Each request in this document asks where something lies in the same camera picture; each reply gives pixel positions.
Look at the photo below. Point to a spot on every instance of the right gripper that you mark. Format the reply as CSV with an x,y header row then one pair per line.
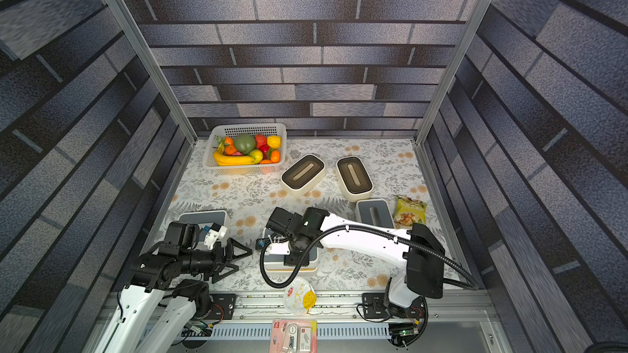
x,y
274,222

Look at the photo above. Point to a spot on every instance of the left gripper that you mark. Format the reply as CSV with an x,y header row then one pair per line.
x,y
220,258

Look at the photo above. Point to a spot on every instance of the white box grey lid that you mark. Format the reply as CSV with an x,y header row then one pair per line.
x,y
205,219
279,259
374,212

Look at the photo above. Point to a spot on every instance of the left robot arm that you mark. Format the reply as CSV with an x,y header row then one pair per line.
x,y
168,287

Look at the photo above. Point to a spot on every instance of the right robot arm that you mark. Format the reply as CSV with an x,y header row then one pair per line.
x,y
415,252

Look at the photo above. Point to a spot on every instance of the floral table cloth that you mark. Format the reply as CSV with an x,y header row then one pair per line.
x,y
249,200

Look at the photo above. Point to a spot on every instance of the cream box dark lid left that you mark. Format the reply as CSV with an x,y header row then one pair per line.
x,y
303,175

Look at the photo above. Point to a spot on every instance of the cream box dark lid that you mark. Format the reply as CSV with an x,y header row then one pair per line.
x,y
354,180
303,175

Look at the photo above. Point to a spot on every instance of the cream box dark lid right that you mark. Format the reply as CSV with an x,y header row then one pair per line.
x,y
354,180

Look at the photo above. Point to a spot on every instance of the orange toy fruit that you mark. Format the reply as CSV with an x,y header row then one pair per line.
x,y
275,156

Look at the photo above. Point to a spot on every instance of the pink packaged item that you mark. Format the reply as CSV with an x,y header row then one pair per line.
x,y
293,336

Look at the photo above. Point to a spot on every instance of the yellow toy banana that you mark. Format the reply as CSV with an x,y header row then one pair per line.
x,y
226,160

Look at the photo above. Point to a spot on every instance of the yellow toy pepper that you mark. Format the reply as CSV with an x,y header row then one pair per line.
x,y
274,142

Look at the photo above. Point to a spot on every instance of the red toy pepper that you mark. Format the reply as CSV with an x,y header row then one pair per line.
x,y
261,140

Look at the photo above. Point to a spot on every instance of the snack bag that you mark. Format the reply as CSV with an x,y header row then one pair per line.
x,y
409,212

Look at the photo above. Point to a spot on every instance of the white plastic fruit basket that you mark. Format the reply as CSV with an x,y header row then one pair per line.
x,y
222,138

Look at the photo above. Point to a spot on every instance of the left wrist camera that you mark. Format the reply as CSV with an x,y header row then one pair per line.
x,y
213,234

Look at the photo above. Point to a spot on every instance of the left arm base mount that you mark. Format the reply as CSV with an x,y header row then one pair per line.
x,y
216,306

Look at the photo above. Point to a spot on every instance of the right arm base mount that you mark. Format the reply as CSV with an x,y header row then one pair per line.
x,y
376,308

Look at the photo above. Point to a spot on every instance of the aluminium rail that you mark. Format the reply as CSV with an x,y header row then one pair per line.
x,y
457,305

